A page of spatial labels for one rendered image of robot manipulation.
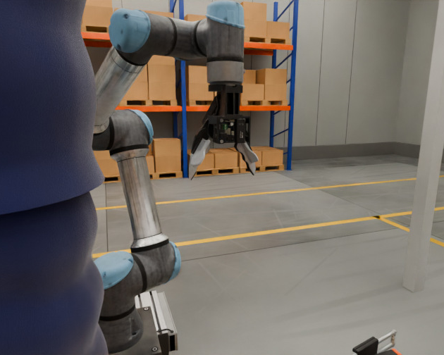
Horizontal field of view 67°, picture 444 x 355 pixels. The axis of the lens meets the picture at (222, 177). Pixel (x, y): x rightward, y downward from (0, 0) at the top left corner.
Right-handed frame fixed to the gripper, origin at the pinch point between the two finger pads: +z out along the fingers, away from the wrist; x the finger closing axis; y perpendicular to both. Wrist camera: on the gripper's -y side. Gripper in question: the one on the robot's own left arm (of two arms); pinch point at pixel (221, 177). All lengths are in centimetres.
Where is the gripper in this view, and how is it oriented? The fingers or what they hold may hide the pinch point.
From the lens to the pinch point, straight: 75.8
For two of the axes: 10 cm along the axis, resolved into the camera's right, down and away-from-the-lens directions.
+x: 9.4, -0.7, 3.2
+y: 3.3, 2.1, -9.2
